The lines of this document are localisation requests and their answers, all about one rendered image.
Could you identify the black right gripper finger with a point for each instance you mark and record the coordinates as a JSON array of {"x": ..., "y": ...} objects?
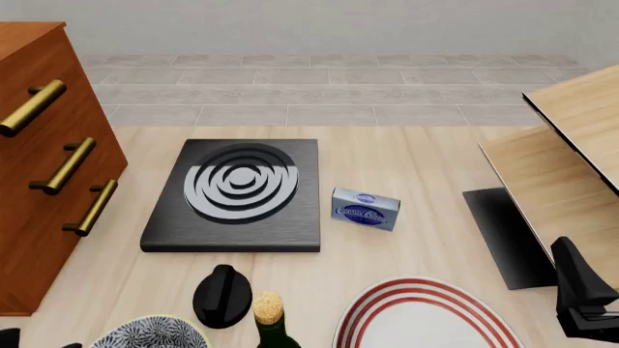
[{"x": 573, "y": 279}]

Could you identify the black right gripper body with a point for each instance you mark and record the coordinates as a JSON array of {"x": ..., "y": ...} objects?
[{"x": 595, "y": 324}]

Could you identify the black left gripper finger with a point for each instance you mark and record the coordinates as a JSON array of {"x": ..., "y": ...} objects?
[
  {"x": 8, "y": 339},
  {"x": 72, "y": 346}
]

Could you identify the blue patterned bowl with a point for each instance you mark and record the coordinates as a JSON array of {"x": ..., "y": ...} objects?
[{"x": 150, "y": 333}]

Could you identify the round black stove knob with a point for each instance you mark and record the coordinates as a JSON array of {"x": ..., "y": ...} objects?
[{"x": 222, "y": 297}]

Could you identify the flat black stove plate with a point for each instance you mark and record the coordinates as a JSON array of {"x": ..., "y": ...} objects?
[{"x": 232, "y": 232}]

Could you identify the wooden cabinet with drawers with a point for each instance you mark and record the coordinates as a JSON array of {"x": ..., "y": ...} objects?
[{"x": 19, "y": 253}]

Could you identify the wooden cabinet drawer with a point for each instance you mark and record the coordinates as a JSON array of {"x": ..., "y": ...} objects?
[
  {"x": 29, "y": 70},
  {"x": 50, "y": 239},
  {"x": 52, "y": 154}
]

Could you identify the pale wooden rack black base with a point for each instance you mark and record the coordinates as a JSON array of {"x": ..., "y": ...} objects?
[{"x": 556, "y": 170}]

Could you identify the white plate with red rings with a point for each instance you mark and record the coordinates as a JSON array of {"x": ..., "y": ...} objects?
[{"x": 416, "y": 326}]

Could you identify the dark green bottle with cork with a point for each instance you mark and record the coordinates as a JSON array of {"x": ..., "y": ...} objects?
[{"x": 271, "y": 326}]

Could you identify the blue cream cheese box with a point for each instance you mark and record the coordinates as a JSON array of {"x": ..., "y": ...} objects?
[{"x": 362, "y": 212}]

